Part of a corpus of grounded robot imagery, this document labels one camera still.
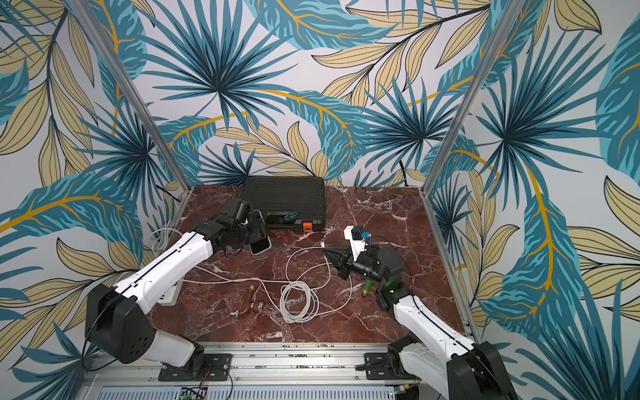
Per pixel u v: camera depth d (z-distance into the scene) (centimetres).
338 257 67
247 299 86
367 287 89
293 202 116
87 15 68
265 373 74
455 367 42
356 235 64
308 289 83
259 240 75
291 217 98
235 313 82
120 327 41
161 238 100
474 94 85
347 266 64
